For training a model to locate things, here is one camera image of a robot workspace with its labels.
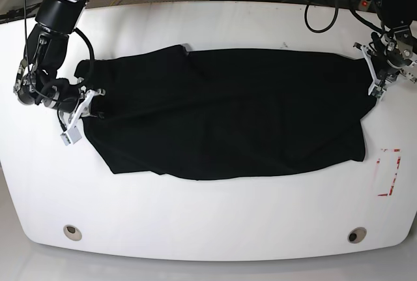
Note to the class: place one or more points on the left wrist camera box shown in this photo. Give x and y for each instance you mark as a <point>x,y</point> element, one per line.
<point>376,91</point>

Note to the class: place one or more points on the black T-shirt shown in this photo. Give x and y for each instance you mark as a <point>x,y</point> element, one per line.
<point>221,114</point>

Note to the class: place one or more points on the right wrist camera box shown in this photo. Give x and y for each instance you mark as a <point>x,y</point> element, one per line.
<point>71,136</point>

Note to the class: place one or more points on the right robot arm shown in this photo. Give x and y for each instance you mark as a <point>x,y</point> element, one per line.
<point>44,54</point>

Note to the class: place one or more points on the left gripper body with mount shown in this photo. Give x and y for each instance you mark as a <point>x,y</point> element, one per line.
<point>386,63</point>

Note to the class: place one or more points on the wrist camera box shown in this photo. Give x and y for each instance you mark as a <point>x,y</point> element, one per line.
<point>376,91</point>
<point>71,136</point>

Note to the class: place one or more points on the power strip with red light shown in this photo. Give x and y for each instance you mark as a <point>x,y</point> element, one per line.
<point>364,5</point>

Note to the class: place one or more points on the red tape rectangle marking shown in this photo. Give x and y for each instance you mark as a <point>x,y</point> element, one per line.
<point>386,171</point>

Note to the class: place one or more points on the right gripper body with mount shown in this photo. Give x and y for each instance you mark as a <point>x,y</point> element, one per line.
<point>82,109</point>

